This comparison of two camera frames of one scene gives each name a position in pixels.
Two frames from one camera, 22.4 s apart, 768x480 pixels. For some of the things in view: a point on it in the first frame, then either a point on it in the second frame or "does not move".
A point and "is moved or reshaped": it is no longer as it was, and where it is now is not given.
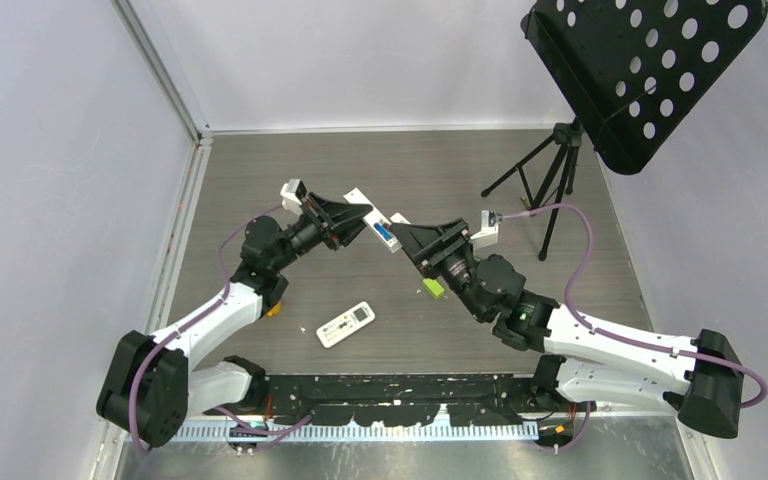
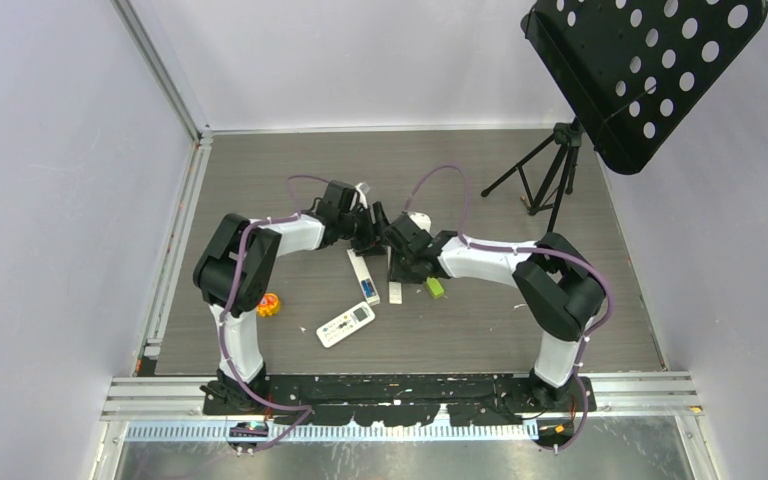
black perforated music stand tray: (634, 71) does not move
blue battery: (382, 231) is moved or reshaped
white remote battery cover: (398, 218) is moved or reshaped
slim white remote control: (355, 196) is moved or reshaped
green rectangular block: (433, 288) does not move
